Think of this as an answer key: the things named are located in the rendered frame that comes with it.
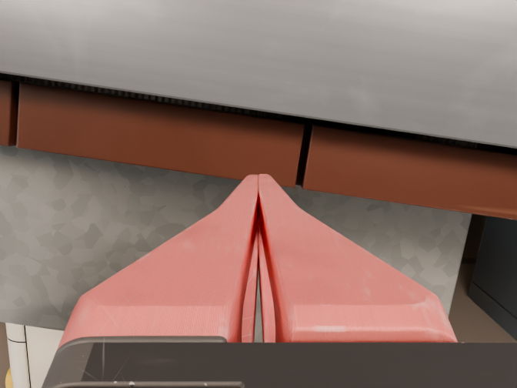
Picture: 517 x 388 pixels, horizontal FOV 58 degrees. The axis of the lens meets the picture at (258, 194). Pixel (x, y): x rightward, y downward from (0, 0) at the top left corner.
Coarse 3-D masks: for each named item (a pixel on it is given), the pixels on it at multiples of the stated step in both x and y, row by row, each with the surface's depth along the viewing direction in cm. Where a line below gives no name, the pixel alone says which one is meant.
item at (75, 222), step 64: (0, 192) 44; (64, 192) 44; (128, 192) 44; (192, 192) 44; (320, 192) 44; (0, 256) 46; (64, 256) 45; (128, 256) 45; (384, 256) 45; (448, 256) 45; (0, 320) 47; (64, 320) 47; (256, 320) 46
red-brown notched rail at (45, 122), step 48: (0, 96) 28; (48, 96) 28; (96, 96) 28; (0, 144) 29; (48, 144) 29; (96, 144) 29; (144, 144) 29; (192, 144) 29; (240, 144) 29; (288, 144) 29; (336, 144) 29; (384, 144) 29; (432, 144) 29; (336, 192) 29; (384, 192) 29; (432, 192) 29; (480, 192) 29
